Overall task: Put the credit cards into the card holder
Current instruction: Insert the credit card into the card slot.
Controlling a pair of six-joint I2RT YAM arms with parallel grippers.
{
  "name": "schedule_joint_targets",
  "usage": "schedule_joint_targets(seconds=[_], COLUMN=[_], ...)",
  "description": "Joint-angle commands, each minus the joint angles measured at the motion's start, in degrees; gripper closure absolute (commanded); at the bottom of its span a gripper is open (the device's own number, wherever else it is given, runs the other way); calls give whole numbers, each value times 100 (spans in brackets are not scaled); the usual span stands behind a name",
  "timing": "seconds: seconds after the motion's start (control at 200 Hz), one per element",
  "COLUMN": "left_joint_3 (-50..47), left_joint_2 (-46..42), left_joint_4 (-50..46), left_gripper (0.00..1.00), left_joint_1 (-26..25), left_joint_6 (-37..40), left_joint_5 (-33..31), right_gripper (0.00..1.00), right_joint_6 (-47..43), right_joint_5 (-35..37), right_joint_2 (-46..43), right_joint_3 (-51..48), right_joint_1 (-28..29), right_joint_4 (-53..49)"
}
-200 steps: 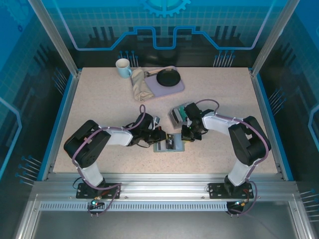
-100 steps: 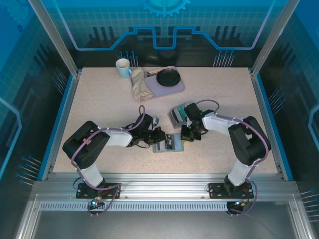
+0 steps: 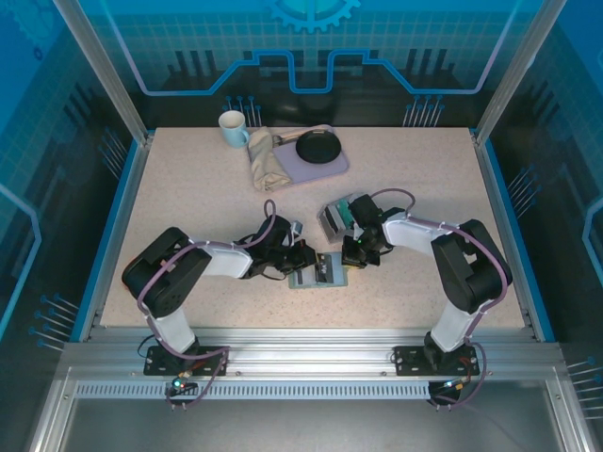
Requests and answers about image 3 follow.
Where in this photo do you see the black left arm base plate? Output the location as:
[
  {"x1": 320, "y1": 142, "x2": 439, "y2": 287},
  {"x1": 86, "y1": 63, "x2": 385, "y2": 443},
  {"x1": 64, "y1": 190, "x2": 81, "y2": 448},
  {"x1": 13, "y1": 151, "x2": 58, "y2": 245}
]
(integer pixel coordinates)
[{"x1": 143, "y1": 345, "x2": 231, "y2": 378}]

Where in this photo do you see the beige cloth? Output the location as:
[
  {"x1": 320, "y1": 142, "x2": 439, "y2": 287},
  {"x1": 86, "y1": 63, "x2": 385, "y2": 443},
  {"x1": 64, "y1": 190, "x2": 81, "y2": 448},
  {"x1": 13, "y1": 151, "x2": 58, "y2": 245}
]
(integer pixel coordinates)
[{"x1": 248, "y1": 126, "x2": 292, "y2": 192}]

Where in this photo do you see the aluminium side rail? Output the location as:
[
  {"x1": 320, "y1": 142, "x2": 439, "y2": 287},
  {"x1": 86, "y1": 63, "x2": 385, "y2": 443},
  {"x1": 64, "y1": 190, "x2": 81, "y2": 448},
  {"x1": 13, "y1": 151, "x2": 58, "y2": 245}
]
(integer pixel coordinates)
[
  {"x1": 77, "y1": 133, "x2": 155, "y2": 343},
  {"x1": 470, "y1": 126, "x2": 557, "y2": 343}
]

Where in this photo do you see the lavender tray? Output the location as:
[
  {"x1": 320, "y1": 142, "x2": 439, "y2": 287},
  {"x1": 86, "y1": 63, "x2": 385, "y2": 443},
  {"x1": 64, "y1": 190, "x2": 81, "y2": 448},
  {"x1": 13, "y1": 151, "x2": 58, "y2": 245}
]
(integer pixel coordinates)
[{"x1": 248, "y1": 123, "x2": 352, "y2": 186}]

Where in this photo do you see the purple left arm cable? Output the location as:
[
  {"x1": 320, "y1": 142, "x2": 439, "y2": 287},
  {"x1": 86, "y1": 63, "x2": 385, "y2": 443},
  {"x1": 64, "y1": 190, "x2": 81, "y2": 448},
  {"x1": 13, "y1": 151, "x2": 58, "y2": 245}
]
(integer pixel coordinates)
[{"x1": 136, "y1": 199, "x2": 278, "y2": 412}]

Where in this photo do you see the slotted cable duct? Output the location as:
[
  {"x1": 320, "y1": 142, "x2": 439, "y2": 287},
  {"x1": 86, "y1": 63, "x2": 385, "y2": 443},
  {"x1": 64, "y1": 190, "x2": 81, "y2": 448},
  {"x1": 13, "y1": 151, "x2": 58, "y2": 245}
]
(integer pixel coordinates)
[{"x1": 74, "y1": 381, "x2": 547, "y2": 401}]

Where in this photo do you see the light blue mug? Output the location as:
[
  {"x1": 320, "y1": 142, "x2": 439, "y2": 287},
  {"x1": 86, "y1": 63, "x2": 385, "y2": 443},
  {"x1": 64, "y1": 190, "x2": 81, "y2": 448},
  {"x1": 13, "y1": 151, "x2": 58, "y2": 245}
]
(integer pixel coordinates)
[{"x1": 218, "y1": 110, "x2": 251, "y2": 150}]

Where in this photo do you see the black round pan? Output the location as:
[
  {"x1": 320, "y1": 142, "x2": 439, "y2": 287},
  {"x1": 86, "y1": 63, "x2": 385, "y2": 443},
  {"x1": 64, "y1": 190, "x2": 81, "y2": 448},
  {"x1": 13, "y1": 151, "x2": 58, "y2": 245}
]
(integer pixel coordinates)
[{"x1": 295, "y1": 130, "x2": 341, "y2": 165}]

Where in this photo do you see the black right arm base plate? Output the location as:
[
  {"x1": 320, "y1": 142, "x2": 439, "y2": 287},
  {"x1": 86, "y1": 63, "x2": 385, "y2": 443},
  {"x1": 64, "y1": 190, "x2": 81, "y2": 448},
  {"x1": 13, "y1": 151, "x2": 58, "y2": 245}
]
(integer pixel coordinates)
[{"x1": 393, "y1": 345, "x2": 481, "y2": 378}]

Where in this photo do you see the aluminium mounting rail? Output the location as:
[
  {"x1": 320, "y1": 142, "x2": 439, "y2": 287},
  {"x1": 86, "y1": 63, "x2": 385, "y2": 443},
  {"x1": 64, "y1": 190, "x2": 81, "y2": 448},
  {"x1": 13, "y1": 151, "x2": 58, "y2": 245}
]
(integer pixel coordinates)
[{"x1": 60, "y1": 327, "x2": 562, "y2": 380}]

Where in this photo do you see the aluminium frame post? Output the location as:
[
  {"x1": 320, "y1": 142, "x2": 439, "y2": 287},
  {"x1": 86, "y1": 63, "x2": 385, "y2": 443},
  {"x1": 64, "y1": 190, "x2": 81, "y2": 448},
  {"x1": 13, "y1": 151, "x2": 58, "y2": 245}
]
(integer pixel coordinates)
[
  {"x1": 54, "y1": 0, "x2": 155, "y2": 147},
  {"x1": 473, "y1": 0, "x2": 566, "y2": 147}
]

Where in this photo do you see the clear acrylic card box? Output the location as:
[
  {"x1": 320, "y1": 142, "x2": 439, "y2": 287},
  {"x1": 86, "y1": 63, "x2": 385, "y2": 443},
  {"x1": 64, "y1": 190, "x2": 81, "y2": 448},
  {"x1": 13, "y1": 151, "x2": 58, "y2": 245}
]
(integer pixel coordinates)
[{"x1": 318, "y1": 191, "x2": 367, "y2": 245}]

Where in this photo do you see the small connector board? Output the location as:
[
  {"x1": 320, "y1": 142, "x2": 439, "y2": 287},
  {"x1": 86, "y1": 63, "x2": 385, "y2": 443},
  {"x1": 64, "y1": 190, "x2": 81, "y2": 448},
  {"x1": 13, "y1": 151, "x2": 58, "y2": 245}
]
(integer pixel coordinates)
[
  {"x1": 164, "y1": 374, "x2": 197, "y2": 396},
  {"x1": 431, "y1": 376, "x2": 472, "y2": 396}
]

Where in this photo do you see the grey metal shelf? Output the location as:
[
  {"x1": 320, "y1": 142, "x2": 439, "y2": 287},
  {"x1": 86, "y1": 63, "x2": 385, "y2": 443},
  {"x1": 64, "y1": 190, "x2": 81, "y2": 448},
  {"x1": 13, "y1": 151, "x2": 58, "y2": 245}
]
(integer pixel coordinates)
[{"x1": 60, "y1": 397, "x2": 566, "y2": 452}]

